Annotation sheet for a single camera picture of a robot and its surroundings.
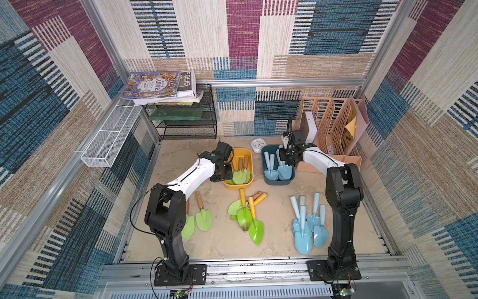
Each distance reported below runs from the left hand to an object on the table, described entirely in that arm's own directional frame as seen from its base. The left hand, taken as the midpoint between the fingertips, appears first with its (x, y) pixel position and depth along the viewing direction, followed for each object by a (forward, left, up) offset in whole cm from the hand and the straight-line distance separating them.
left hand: (226, 175), depth 92 cm
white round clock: (+26, -17, -6) cm, 32 cm away
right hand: (+16, -29, -2) cm, 34 cm away
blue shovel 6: (-26, -41, -9) cm, 49 cm away
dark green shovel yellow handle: (-18, -9, -9) cm, 22 cm away
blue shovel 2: (+12, -25, -7) cm, 28 cm away
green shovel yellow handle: (-23, -14, -10) cm, 28 cm away
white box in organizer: (+22, -44, +12) cm, 50 cm away
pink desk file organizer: (+32, -64, +5) cm, 72 cm away
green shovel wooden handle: (-23, +17, -11) cm, 30 cm away
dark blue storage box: (+21, -26, -5) cm, 33 cm away
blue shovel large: (-28, -33, -9) cm, 44 cm away
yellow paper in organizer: (+16, -60, +17) cm, 64 cm away
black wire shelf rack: (+22, +15, +16) cm, 31 cm away
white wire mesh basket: (+11, +59, +9) cm, 61 cm away
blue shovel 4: (-14, -32, -6) cm, 36 cm away
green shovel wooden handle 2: (-17, +11, -10) cm, 23 cm away
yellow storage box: (+22, -7, -10) cm, 25 cm away
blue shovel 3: (+6, -30, -5) cm, 31 cm away
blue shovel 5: (-19, -41, -10) cm, 46 cm away
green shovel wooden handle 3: (+6, -11, -8) cm, 15 cm away
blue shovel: (+6, -22, -8) cm, 24 cm away
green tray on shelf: (+29, +26, +15) cm, 42 cm away
